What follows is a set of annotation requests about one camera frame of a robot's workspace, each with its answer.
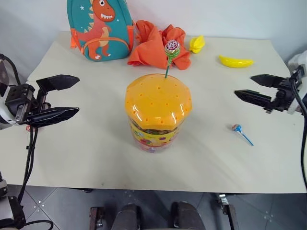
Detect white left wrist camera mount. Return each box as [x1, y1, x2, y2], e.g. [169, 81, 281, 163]
[0, 58, 19, 131]

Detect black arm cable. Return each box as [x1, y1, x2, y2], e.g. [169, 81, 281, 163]
[14, 126, 55, 230]
[289, 78, 307, 189]

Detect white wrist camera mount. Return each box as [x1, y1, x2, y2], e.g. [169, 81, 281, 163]
[0, 58, 19, 131]
[287, 51, 307, 116]

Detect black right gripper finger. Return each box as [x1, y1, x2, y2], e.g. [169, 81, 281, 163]
[250, 73, 286, 89]
[234, 89, 275, 109]

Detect clear plastic lollipop jar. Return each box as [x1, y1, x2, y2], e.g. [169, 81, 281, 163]
[129, 116, 181, 154]

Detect blue stick lollipop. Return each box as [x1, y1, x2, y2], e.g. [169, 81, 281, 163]
[230, 123, 254, 147]

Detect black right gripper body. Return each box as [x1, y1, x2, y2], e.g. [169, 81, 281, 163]
[264, 69, 305, 113]

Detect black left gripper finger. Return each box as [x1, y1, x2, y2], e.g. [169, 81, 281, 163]
[24, 107, 80, 128]
[35, 74, 81, 105]

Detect dark rounded shape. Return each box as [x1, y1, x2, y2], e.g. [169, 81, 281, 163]
[170, 201, 200, 230]
[116, 203, 145, 230]

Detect orange cloth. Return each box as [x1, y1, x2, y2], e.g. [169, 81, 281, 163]
[127, 20, 192, 70]

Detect green stick lollipop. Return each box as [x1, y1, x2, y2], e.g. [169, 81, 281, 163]
[164, 40, 180, 79]

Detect yellow toy starfruit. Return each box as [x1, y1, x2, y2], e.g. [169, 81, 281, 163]
[189, 34, 207, 54]

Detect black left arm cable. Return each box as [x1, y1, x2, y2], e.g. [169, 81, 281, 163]
[14, 126, 55, 230]

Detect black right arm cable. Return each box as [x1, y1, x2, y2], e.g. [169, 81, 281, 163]
[289, 78, 307, 189]

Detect teal dinosaur backpack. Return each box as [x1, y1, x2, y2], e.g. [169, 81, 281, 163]
[66, 0, 135, 62]

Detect orange perforated jar lid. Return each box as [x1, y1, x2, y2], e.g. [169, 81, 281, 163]
[124, 72, 193, 130]

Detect yellow toy banana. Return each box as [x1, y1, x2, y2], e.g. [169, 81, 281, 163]
[218, 54, 255, 69]

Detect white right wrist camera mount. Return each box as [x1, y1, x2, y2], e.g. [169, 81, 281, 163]
[287, 51, 307, 116]

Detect metal table leg bracket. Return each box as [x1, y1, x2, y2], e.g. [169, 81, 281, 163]
[215, 193, 241, 230]
[89, 206, 106, 230]

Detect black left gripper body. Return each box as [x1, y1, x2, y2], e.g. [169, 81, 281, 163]
[5, 83, 51, 125]

